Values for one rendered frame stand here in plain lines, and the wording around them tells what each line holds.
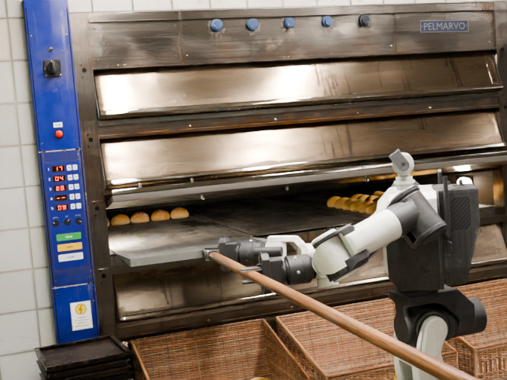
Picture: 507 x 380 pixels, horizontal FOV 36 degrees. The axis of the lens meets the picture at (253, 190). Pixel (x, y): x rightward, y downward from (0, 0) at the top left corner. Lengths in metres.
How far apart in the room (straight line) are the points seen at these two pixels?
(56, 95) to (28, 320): 0.84
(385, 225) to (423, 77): 1.47
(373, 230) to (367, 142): 1.28
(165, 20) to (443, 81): 1.25
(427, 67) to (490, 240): 0.84
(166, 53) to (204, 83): 0.19
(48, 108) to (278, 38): 0.96
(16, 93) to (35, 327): 0.87
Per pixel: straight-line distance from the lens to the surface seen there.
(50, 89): 2.99
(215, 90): 3.13
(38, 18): 3.01
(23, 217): 3.01
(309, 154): 3.26
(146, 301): 3.11
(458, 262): 2.42
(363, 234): 2.12
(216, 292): 3.18
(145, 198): 2.92
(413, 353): 1.49
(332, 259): 2.11
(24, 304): 3.06
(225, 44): 3.18
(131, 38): 3.09
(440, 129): 3.58
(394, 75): 3.46
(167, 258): 2.81
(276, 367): 3.17
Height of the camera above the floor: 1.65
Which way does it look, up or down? 5 degrees down
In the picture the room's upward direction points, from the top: 4 degrees counter-clockwise
